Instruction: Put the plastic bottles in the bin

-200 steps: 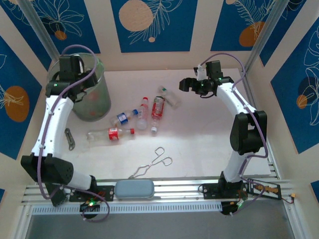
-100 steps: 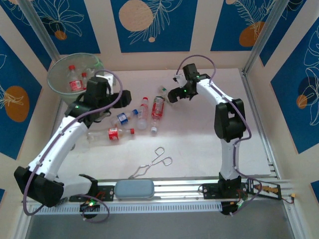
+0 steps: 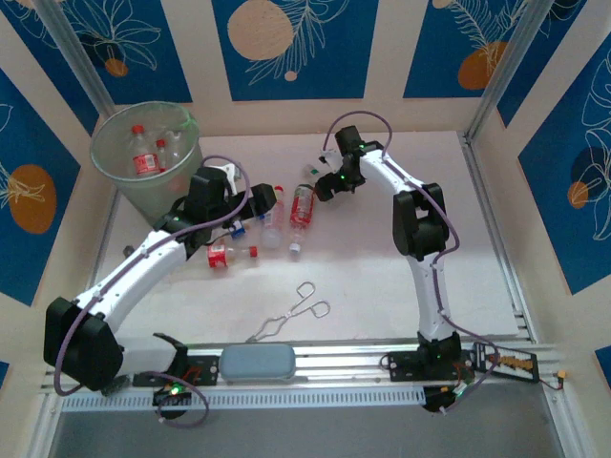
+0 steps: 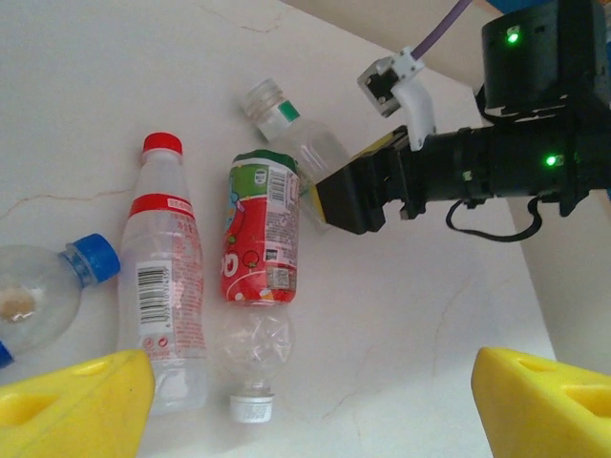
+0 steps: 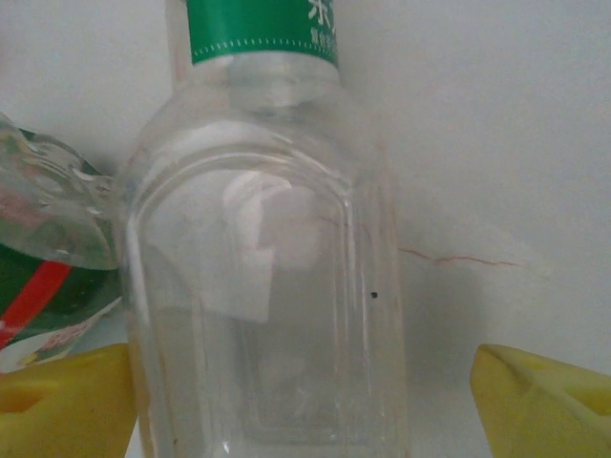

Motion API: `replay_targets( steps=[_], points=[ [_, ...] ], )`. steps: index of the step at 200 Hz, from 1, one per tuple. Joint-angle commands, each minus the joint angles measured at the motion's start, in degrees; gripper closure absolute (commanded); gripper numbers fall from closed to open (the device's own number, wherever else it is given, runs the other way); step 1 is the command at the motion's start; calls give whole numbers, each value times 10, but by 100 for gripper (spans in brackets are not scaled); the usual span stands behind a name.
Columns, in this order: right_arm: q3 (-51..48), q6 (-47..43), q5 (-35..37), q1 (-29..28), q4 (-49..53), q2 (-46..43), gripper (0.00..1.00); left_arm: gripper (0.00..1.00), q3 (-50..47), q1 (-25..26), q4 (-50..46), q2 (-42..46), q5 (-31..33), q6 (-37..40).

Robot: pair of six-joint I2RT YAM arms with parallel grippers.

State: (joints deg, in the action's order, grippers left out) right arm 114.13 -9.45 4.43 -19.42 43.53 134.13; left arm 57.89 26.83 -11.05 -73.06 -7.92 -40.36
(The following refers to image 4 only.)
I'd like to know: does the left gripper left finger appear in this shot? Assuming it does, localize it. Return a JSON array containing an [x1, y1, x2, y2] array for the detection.
[[0, 348, 157, 458]]

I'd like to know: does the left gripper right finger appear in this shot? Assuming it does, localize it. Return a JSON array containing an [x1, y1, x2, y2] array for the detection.
[[471, 346, 611, 458]]

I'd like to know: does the clear bottle green white label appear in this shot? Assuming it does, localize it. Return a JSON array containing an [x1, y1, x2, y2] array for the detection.
[[240, 78, 354, 235]]

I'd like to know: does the crushed red green label bottle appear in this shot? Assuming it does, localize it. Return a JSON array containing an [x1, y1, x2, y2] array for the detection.
[[211, 149, 302, 425]]

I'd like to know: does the blue cap clear bottle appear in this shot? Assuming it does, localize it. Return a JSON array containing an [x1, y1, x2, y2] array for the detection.
[[0, 232, 121, 368]]

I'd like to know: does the red cap white label bottle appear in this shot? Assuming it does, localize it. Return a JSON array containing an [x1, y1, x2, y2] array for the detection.
[[116, 132, 210, 415]]

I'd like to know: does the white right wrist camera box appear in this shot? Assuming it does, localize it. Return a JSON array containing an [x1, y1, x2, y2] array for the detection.
[[356, 46, 438, 152]]

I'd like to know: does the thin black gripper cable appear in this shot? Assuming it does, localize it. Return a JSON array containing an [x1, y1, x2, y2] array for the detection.
[[446, 198, 543, 242]]

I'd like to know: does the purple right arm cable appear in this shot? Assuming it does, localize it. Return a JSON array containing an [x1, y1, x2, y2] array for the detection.
[[412, 0, 474, 61]]

